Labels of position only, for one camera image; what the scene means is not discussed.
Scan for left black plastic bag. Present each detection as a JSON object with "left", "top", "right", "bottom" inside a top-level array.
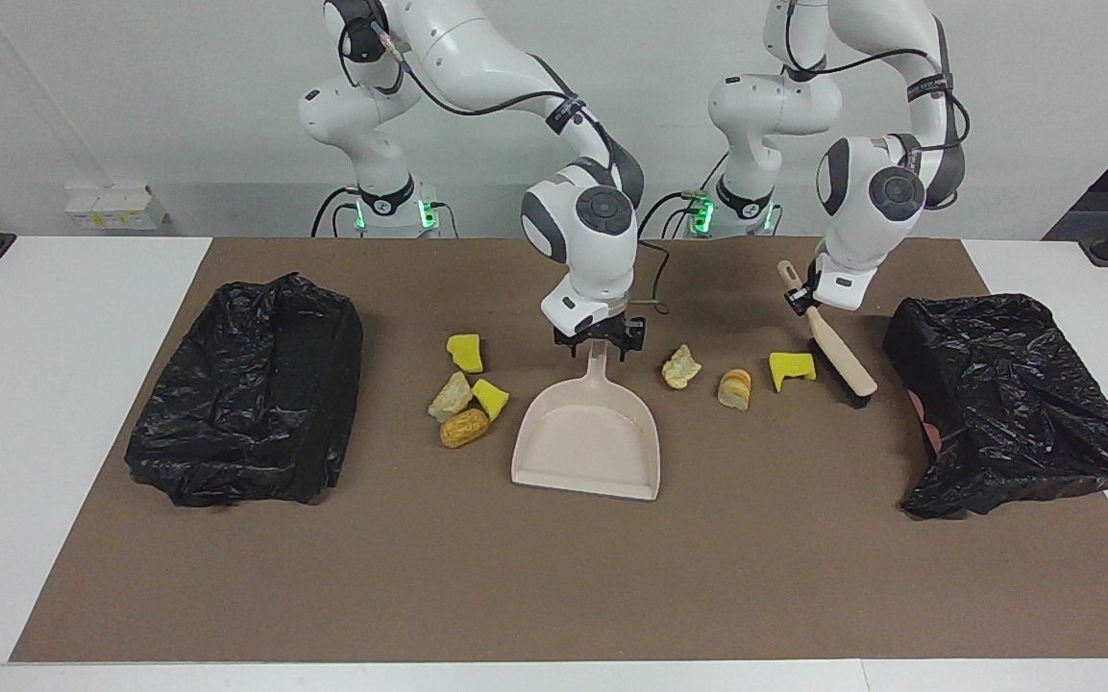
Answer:
[{"left": 124, "top": 273, "right": 364, "bottom": 507}]

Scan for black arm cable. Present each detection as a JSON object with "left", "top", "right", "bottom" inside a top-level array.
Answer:
[
  {"left": 371, "top": 19, "right": 675, "bottom": 316},
  {"left": 782, "top": 0, "right": 973, "bottom": 208}
]

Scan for pale trash lump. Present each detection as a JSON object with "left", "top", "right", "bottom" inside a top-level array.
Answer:
[
  {"left": 662, "top": 344, "right": 703, "bottom": 390},
  {"left": 428, "top": 371, "right": 474, "bottom": 424}
]

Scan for right black plastic bag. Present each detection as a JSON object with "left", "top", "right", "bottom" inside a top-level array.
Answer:
[{"left": 882, "top": 294, "right": 1108, "bottom": 520}]

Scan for black left base cables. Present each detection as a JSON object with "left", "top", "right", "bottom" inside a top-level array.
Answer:
[{"left": 636, "top": 149, "right": 732, "bottom": 239}]

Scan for orange striped bread toy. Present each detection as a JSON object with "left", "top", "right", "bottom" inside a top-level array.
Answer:
[{"left": 717, "top": 368, "right": 752, "bottom": 412}]

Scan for black right base cables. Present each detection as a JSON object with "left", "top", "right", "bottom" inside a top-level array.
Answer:
[{"left": 310, "top": 185, "right": 362, "bottom": 239}]

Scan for brown table mat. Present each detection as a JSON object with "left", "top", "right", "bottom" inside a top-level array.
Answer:
[{"left": 9, "top": 237, "right": 1108, "bottom": 664}]

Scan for beige plastic dustpan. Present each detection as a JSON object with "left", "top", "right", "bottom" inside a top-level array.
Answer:
[{"left": 512, "top": 341, "right": 661, "bottom": 502}]

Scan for black plastic bag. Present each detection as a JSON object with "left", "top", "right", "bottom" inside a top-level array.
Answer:
[
  {"left": 124, "top": 273, "right": 364, "bottom": 507},
  {"left": 882, "top": 294, "right": 1108, "bottom": 520}
]

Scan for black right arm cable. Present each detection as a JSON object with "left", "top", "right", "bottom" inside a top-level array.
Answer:
[{"left": 371, "top": 19, "right": 675, "bottom": 316}]

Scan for white wall socket boxes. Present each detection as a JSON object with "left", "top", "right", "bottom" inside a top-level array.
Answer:
[{"left": 63, "top": 185, "right": 170, "bottom": 232}]

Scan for beige hand brush black bristles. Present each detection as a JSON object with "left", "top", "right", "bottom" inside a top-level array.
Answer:
[{"left": 777, "top": 259, "right": 878, "bottom": 409}]

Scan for black base cables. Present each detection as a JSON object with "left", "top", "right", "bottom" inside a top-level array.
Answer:
[
  {"left": 636, "top": 149, "right": 732, "bottom": 239},
  {"left": 310, "top": 185, "right": 362, "bottom": 239}
]

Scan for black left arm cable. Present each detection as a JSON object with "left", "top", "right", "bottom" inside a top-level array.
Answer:
[{"left": 782, "top": 0, "right": 973, "bottom": 208}]

